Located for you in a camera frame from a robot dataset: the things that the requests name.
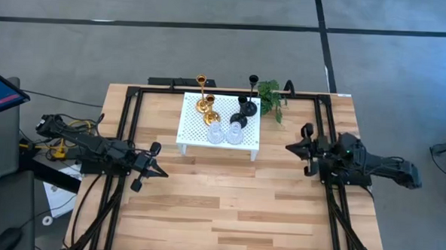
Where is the thin black floor cable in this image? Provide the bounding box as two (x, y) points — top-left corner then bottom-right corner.
(20, 88), (105, 108)

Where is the short gold candlestick holder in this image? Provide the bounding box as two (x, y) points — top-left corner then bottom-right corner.
(202, 93), (222, 128)

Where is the white perforated metal shelf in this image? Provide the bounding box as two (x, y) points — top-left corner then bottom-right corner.
(174, 91), (263, 162)

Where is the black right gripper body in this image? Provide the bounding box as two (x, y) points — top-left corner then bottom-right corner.
(299, 123), (335, 178)

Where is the tall black candlestick holder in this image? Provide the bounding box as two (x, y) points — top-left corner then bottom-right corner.
(240, 73), (260, 117)

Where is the short black candlestick holder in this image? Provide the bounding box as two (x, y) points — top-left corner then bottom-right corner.
(229, 94), (250, 129)

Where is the clear glass candle holder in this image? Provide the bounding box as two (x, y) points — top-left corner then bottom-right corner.
(206, 120), (226, 145)
(225, 120), (245, 146)

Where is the black computer mouse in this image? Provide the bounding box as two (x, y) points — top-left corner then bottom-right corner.
(0, 226), (24, 250)

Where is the yellow power cable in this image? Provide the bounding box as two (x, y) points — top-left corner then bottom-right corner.
(17, 116), (92, 161)

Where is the green artificial plant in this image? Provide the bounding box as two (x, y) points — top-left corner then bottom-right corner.
(255, 79), (289, 125)

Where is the white paper sheet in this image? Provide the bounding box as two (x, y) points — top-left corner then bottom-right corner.
(40, 162), (83, 220)

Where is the black stand leg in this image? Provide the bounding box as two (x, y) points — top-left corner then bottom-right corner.
(16, 153), (83, 194)

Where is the tall gold candlestick holder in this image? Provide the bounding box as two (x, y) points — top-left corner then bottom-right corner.
(194, 73), (213, 114)

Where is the black arched clamp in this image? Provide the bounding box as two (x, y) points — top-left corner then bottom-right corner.
(283, 78), (298, 99)

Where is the dark grey desk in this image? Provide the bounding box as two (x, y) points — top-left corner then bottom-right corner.
(0, 169), (39, 250)

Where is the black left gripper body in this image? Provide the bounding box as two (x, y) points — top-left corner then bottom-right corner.
(130, 141), (162, 194)

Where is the black box behind table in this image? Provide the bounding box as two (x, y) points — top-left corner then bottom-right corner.
(148, 76), (217, 90)

